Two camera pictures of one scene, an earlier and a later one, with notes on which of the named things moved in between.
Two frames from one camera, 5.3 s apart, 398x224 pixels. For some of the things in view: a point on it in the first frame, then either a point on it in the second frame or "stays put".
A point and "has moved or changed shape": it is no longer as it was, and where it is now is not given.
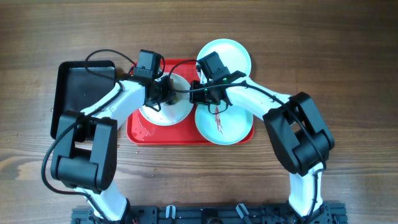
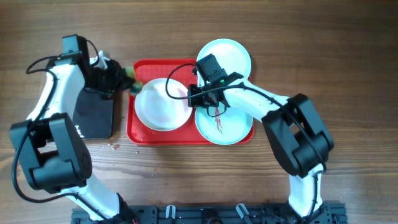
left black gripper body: x=163 y=91 to x=108 y=81
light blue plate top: x=231 y=53 stays put
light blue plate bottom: x=231 y=127 stays put
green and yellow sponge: x=175 y=99 has moved or changed shape
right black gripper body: x=201 y=94 stays put
